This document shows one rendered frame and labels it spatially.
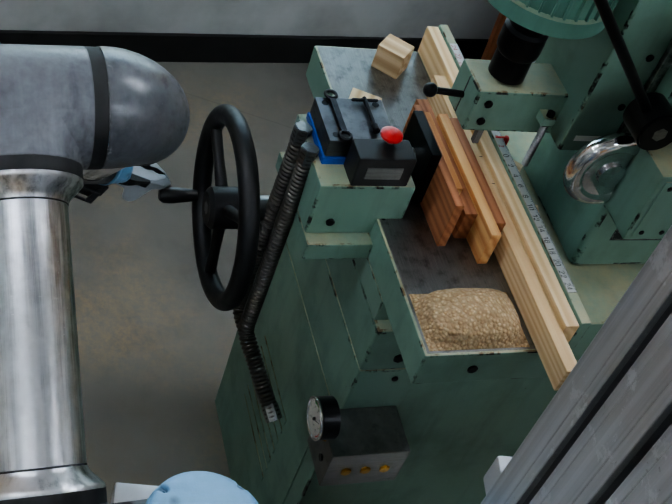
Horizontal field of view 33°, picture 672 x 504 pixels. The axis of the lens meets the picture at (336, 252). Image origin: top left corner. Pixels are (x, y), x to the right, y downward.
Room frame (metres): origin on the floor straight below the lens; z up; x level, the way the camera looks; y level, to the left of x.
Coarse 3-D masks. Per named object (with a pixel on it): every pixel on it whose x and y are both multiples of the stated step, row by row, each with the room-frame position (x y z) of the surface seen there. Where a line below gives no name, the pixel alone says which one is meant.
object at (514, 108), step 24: (480, 72) 1.27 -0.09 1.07; (528, 72) 1.31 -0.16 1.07; (552, 72) 1.34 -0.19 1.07; (480, 96) 1.23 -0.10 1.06; (504, 96) 1.25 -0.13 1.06; (528, 96) 1.27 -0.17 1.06; (552, 96) 1.29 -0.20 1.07; (480, 120) 1.24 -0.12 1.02; (504, 120) 1.26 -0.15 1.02; (528, 120) 1.28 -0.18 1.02
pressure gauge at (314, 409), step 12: (312, 396) 0.97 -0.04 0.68; (324, 396) 0.97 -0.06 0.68; (312, 408) 0.96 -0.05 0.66; (324, 408) 0.95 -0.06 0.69; (336, 408) 0.95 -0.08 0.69; (312, 420) 0.95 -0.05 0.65; (324, 420) 0.93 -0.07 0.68; (336, 420) 0.94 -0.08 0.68; (312, 432) 0.94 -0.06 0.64; (324, 432) 0.92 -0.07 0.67; (336, 432) 0.93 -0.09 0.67
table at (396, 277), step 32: (320, 64) 1.40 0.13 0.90; (352, 64) 1.42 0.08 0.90; (416, 64) 1.48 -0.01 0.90; (320, 96) 1.36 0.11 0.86; (384, 96) 1.38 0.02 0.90; (416, 96) 1.40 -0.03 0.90; (384, 224) 1.11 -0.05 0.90; (416, 224) 1.13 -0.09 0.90; (320, 256) 1.06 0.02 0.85; (352, 256) 1.08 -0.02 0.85; (384, 256) 1.06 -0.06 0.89; (416, 256) 1.07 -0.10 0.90; (448, 256) 1.09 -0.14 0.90; (384, 288) 1.04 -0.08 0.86; (416, 288) 1.02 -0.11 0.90; (448, 288) 1.04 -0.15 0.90; (416, 320) 0.96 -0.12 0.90; (416, 352) 0.93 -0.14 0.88; (448, 352) 0.93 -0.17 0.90; (480, 352) 0.95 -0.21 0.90; (512, 352) 0.97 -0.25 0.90
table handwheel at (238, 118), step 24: (216, 120) 1.19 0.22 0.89; (240, 120) 1.14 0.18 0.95; (216, 144) 1.19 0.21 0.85; (240, 144) 1.10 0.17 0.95; (216, 168) 1.16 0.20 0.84; (240, 168) 1.07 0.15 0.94; (216, 192) 1.11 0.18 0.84; (240, 192) 1.04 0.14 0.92; (192, 216) 1.18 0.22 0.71; (216, 216) 1.09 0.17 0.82; (240, 216) 1.02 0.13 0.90; (264, 216) 1.13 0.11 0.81; (216, 240) 1.10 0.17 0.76; (240, 240) 1.01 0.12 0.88; (216, 264) 1.10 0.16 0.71; (240, 264) 0.99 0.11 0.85; (216, 288) 1.06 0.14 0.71; (240, 288) 0.99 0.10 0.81
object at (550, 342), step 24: (504, 216) 1.17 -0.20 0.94; (504, 240) 1.13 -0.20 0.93; (504, 264) 1.11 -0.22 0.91; (528, 264) 1.09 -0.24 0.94; (528, 288) 1.05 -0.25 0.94; (528, 312) 1.03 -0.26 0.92; (552, 312) 1.02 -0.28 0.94; (552, 336) 0.98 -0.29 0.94; (552, 360) 0.96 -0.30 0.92; (552, 384) 0.94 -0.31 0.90
